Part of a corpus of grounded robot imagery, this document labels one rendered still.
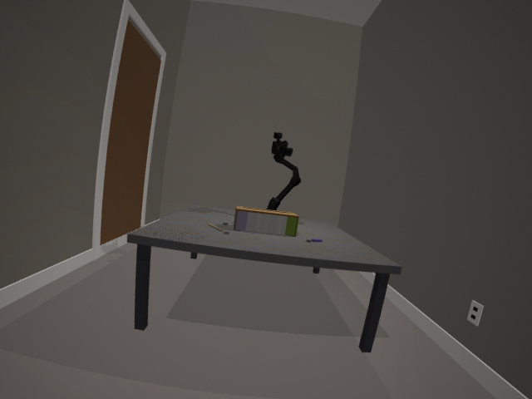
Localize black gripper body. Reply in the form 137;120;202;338
271;132;283;154

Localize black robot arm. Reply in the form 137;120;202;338
267;141;301;210

